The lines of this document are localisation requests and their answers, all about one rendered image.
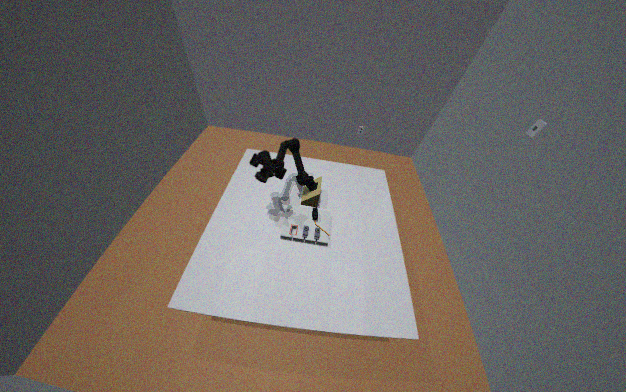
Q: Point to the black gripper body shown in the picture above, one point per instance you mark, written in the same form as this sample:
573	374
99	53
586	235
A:
267	166

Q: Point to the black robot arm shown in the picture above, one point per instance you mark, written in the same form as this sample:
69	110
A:
293	145

